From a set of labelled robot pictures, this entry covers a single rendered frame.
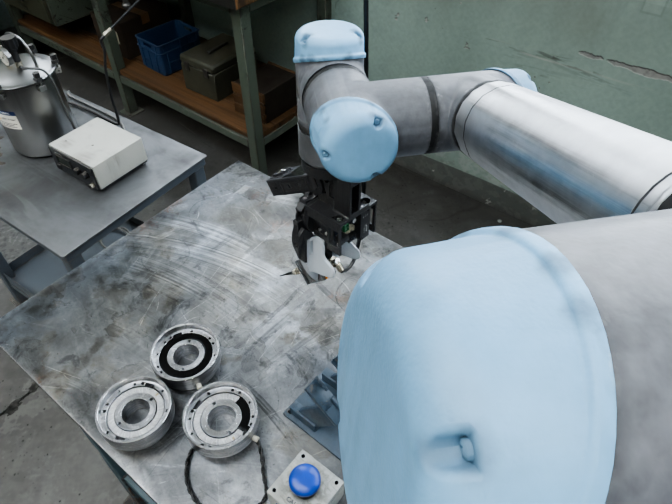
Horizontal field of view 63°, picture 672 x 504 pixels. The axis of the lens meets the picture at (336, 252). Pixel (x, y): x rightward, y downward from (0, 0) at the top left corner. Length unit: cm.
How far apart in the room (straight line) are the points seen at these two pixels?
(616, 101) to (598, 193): 171
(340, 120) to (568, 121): 19
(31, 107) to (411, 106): 119
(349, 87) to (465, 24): 163
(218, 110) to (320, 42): 198
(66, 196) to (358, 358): 134
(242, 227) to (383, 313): 95
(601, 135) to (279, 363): 64
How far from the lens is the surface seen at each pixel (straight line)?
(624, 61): 199
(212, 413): 84
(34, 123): 160
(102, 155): 145
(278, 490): 75
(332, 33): 60
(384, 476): 17
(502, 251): 17
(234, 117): 248
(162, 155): 155
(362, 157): 50
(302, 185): 72
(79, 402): 93
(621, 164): 34
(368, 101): 50
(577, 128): 39
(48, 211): 147
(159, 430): 83
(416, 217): 232
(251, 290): 99
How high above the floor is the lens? 155
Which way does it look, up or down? 46 degrees down
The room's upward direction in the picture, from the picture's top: straight up
